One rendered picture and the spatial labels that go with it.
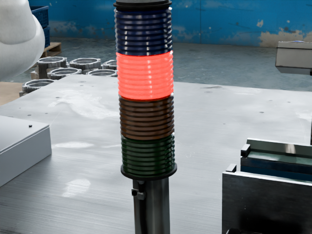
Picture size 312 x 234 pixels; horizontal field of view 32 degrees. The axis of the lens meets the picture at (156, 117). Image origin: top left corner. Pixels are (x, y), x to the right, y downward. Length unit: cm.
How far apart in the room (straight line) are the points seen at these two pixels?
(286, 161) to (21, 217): 48
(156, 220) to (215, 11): 604
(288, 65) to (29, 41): 61
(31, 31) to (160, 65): 82
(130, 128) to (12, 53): 76
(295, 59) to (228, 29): 555
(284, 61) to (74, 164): 51
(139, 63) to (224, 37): 609
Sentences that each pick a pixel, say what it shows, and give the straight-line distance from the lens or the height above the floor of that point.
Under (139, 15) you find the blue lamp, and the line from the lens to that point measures 55.
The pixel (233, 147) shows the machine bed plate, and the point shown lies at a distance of 130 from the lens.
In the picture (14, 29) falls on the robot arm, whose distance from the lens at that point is 131.
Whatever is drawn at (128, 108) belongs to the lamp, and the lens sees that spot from 57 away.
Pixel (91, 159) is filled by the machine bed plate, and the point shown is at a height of 80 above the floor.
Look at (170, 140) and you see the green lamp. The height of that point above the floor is 107.
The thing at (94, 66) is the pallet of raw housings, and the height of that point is 53.
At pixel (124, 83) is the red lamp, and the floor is 114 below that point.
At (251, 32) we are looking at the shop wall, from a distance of 655.
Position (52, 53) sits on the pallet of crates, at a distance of 643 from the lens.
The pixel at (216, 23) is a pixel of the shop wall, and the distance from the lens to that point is 664.
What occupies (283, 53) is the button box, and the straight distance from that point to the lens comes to 108.
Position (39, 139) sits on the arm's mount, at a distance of 126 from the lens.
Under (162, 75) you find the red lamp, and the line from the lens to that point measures 56.
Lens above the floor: 128
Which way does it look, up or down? 18 degrees down
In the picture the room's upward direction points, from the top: 2 degrees counter-clockwise
